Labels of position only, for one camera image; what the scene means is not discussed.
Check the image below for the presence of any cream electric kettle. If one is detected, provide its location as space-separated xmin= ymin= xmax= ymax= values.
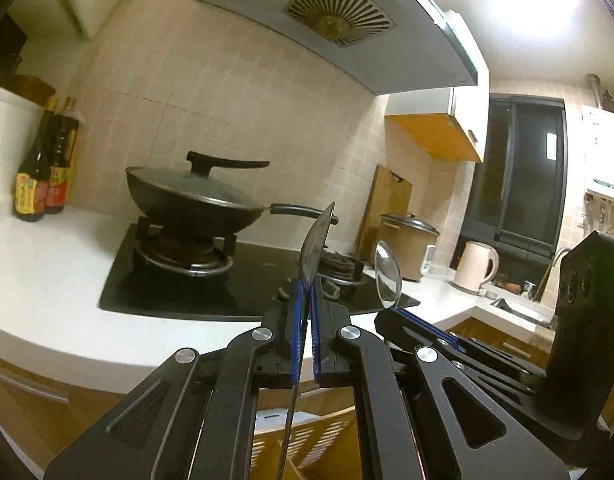
xmin=453 ymin=240 xmax=500 ymax=295

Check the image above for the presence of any white and orange wall cabinet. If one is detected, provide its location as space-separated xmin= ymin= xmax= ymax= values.
xmin=384 ymin=85 xmax=490 ymax=163

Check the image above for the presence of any metal faucet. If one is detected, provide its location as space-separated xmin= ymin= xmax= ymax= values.
xmin=536 ymin=247 xmax=572 ymax=304

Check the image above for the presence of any black wok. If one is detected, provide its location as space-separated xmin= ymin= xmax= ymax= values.
xmin=126 ymin=166 xmax=339 ymax=237

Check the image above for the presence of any dark window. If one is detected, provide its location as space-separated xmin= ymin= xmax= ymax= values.
xmin=459 ymin=92 xmax=570 ymax=261

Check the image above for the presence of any yellow label sauce bottle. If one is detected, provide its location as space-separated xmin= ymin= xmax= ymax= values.
xmin=13 ymin=105 xmax=52 ymax=223

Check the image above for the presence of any steel sink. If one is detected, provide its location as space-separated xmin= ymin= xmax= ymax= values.
xmin=489 ymin=295 xmax=556 ymax=327

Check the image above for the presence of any white appliance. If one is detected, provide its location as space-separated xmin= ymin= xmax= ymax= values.
xmin=0 ymin=81 xmax=49 ymax=211

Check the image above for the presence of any black wok lid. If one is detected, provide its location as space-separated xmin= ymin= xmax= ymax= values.
xmin=126 ymin=151 xmax=272 ymax=209

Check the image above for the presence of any red label sauce bottle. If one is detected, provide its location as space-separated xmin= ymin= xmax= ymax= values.
xmin=44 ymin=97 xmax=84 ymax=215

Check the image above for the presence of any tan plastic utensil basket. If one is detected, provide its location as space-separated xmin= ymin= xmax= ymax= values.
xmin=251 ymin=402 xmax=361 ymax=480

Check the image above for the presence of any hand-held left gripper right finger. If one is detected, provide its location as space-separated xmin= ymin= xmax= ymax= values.
xmin=311 ymin=279 xmax=571 ymax=480

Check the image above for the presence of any cardboard box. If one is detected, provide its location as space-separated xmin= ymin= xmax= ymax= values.
xmin=10 ymin=74 xmax=58 ymax=109

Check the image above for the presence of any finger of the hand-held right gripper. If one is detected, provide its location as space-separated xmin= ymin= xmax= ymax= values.
xmin=374 ymin=311 xmax=551 ymax=411
xmin=394 ymin=308 xmax=551 ymax=386

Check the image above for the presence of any black microwave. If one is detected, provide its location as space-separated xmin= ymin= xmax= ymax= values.
xmin=0 ymin=10 xmax=29 ymax=89

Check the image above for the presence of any wooden cutting board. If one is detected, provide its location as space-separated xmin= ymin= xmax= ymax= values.
xmin=359 ymin=165 xmax=414 ymax=257

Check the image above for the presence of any metal cabinet handle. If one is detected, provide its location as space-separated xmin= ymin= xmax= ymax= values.
xmin=0 ymin=367 xmax=71 ymax=404

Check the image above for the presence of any black glass gas stove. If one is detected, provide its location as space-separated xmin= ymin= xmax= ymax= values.
xmin=98 ymin=222 xmax=422 ymax=322

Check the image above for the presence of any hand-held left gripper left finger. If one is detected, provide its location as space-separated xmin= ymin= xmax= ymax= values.
xmin=44 ymin=279 xmax=306 ymax=480

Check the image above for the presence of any white water heater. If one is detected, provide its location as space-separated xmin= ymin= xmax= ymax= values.
xmin=581 ymin=104 xmax=614 ymax=207

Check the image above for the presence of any brown rice cooker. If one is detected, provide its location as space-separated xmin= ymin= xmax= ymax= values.
xmin=377 ymin=212 xmax=441 ymax=283

